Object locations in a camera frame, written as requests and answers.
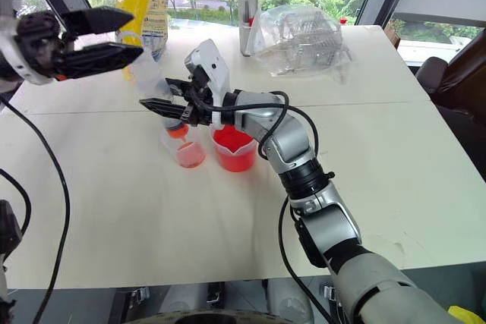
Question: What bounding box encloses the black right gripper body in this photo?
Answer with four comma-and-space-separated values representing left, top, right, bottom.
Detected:
181, 64, 222, 128

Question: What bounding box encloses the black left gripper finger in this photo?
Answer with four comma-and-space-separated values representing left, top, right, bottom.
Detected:
55, 42, 145, 80
59, 5, 136, 37

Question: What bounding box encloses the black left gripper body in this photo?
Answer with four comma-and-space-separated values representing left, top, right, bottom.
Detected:
14, 10, 77, 80

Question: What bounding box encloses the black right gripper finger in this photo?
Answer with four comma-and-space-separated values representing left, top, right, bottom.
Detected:
164, 77, 195, 99
138, 97, 190, 123

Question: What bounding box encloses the clear bottle with orange cap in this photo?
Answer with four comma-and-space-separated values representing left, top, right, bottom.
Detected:
130, 49, 190, 146

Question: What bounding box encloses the small clear cup red liquid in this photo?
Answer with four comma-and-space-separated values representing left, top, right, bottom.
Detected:
159, 125, 208, 169

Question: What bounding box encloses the large clear cup red liquid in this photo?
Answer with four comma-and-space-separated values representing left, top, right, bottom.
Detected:
209, 125, 259, 174

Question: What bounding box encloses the yellow green snack bag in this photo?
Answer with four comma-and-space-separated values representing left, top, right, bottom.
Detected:
115, 0, 153, 83

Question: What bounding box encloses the yellow blue printed bag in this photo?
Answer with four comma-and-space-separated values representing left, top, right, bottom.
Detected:
141, 0, 170, 62

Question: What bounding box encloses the tall silver white box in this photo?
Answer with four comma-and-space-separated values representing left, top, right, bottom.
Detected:
236, 0, 260, 58

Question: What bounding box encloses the clear plastic bag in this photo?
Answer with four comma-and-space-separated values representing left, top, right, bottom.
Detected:
251, 4, 358, 85

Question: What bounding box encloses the dark brown chair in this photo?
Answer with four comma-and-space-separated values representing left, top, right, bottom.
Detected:
415, 29, 486, 183

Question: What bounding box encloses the yellow object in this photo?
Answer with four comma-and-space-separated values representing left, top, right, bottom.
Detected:
447, 304, 486, 324

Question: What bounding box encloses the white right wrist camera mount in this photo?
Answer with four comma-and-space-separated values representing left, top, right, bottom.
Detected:
184, 38, 233, 128

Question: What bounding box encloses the metal wire rack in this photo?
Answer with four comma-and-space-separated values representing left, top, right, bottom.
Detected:
271, 11, 345, 77

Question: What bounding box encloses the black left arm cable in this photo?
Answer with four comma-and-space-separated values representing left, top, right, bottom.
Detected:
0, 96, 72, 324
0, 167, 32, 236

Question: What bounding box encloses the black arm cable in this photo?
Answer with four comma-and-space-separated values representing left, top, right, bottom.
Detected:
188, 86, 336, 324
0, 167, 32, 236
0, 96, 72, 324

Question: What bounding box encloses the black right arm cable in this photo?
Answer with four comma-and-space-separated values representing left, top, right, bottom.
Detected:
188, 86, 336, 324

